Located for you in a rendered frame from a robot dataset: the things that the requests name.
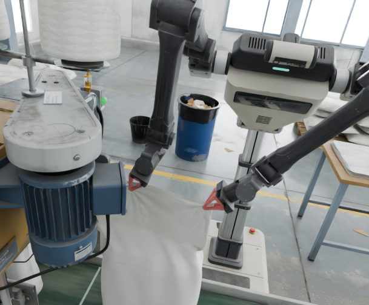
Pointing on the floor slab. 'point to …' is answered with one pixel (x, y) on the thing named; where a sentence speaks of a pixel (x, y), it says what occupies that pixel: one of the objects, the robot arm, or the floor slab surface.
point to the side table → (345, 180)
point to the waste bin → (195, 127)
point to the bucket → (139, 128)
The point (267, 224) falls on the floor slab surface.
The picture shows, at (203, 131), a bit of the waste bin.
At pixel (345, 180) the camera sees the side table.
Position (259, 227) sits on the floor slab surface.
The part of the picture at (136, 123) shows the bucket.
